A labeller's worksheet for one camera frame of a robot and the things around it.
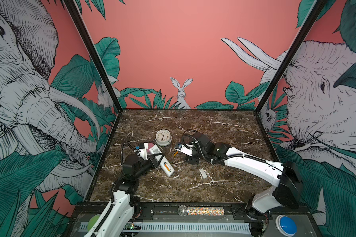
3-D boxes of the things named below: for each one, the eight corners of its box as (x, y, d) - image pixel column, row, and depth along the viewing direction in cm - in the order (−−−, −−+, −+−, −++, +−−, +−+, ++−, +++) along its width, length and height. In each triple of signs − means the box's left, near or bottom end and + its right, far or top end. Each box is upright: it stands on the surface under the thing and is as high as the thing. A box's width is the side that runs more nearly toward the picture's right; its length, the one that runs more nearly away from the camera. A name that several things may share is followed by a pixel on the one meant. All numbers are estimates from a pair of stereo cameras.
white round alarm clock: (155, 146, 101) (154, 142, 97) (157, 133, 108) (156, 129, 104) (171, 146, 101) (170, 142, 97) (172, 133, 108) (171, 129, 104)
